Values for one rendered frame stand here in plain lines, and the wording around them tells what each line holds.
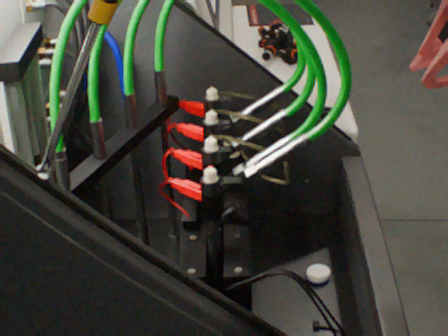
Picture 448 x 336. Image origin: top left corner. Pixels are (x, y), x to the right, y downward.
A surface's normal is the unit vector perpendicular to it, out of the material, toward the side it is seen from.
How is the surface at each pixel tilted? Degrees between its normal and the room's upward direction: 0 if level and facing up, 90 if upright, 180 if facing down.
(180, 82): 90
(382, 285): 0
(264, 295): 0
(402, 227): 0
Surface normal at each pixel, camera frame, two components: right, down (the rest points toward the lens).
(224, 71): 0.01, 0.52
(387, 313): -0.04, -0.85
